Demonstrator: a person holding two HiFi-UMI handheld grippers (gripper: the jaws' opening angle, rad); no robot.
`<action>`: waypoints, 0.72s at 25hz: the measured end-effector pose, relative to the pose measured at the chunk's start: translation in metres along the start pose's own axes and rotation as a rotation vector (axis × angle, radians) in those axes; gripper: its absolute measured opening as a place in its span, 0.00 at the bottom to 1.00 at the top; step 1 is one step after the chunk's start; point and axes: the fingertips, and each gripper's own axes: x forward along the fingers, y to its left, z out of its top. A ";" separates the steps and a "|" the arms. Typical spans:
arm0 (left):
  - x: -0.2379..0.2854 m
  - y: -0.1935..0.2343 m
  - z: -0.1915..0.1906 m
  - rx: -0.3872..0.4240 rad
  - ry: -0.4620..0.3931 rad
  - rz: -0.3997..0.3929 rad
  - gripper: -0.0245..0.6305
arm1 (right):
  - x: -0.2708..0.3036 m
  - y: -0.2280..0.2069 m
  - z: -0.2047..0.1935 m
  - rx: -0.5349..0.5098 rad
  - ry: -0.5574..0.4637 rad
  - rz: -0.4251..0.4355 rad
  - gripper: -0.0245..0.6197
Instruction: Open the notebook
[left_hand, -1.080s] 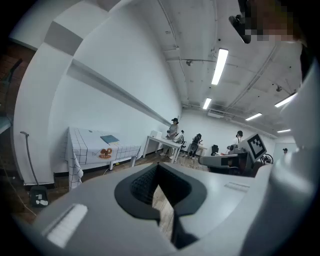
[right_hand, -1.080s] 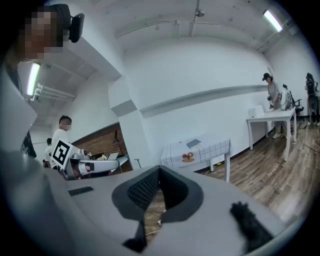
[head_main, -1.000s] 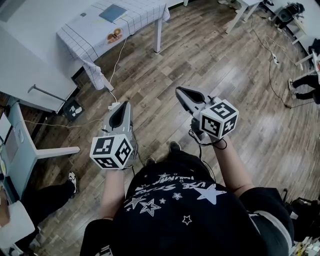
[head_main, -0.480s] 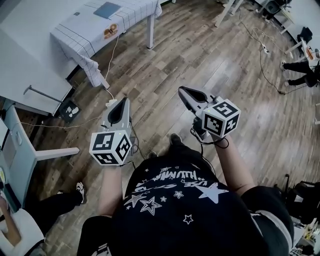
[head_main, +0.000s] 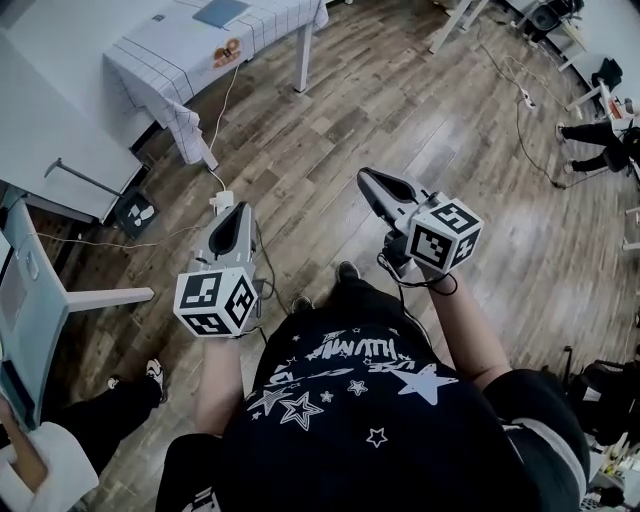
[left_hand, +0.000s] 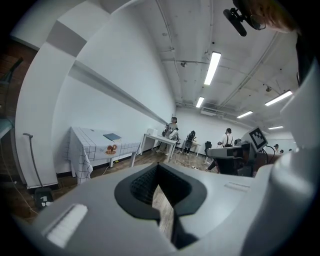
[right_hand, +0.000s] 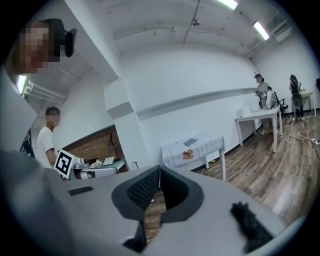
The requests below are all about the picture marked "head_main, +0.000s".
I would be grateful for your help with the white power strip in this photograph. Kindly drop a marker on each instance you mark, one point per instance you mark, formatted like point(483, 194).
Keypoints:
point(527, 98)

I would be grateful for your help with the black star print t-shirt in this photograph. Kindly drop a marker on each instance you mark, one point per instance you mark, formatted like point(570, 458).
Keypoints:
point(350, 450)

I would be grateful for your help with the white partition board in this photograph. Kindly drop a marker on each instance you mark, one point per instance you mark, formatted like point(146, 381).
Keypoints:
point(55, 110)

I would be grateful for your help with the grey metal bar foot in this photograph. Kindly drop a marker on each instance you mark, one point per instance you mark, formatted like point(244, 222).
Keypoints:
point(80, 177)

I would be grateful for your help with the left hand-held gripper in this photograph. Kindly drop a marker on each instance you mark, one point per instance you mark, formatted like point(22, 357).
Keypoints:
point(215, 300)

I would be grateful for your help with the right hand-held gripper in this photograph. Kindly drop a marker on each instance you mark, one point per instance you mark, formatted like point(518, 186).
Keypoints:
point(440, 240)

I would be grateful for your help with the blue-grey notebook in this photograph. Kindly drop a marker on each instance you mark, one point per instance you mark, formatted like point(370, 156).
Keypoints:
point(220, 12)

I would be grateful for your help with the person's right shoe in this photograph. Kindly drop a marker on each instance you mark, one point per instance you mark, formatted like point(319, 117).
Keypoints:
point(347, 270)

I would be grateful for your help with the white power adapter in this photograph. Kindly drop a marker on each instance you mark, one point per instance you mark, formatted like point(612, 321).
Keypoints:
point(222, 200)

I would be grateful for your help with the white checked tablecloth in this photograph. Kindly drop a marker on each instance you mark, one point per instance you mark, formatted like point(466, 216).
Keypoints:
point(165, 55)

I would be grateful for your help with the person's left forearm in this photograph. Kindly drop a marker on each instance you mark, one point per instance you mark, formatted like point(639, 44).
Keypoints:
point(220, 380)

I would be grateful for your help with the black round bin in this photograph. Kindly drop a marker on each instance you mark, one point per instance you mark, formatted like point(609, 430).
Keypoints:
point(543, 17)

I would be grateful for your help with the black cloth bag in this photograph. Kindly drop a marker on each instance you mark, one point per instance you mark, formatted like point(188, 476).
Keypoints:
point(607, 74)

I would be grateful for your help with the person's right forearm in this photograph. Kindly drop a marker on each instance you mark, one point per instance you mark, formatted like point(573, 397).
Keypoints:
point(465, 330)

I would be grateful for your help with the person's shoe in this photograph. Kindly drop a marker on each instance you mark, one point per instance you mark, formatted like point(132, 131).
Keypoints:
point(347, 270)
point(302, 303)

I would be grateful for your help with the pale blue-grey desk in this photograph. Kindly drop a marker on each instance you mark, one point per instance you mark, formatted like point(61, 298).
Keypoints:
point(50, 325)

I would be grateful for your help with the black footprint floor mat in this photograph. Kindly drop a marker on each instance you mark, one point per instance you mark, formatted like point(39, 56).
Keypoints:
point(136, 214)

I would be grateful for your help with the person's left shoe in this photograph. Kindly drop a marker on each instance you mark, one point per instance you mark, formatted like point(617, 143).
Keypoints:
point(302, 303)

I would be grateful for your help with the white metal frame desk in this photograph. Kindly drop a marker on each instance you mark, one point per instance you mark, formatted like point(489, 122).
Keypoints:
point(582, 100)

